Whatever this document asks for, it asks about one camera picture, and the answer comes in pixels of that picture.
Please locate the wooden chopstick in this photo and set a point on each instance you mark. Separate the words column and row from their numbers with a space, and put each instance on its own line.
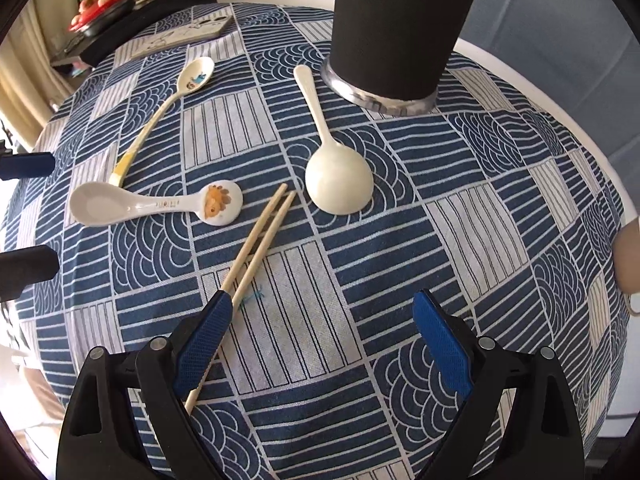
column 260, row 232
column 270, row 240

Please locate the white ceramic lion spoon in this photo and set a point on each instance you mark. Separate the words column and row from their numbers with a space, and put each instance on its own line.
column 95, row 205

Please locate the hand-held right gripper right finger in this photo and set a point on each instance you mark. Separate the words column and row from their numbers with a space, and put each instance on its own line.
column 442, row 345

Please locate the beige rounded object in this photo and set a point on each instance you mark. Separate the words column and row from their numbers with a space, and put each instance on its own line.
column 627, row 265

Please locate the red tray with food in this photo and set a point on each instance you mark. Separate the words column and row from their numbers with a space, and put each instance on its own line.
column 107, row 15

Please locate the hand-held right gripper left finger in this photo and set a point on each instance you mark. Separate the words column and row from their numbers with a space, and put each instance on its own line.
column 205, row 340

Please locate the black utensil holder cup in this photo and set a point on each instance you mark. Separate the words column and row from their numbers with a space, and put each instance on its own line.
column 400, row 20

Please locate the blue patterned tablecloth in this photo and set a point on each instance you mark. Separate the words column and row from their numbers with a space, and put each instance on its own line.
column 450, row 210

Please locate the beige curtain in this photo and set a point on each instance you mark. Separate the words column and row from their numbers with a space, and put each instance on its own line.
column 25, row 70

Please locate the cream plastic spoon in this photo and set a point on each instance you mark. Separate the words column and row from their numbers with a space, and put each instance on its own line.
column 340, row 180

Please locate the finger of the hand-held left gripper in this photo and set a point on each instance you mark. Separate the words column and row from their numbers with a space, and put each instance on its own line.
column 27, row 165
column 27, row 270

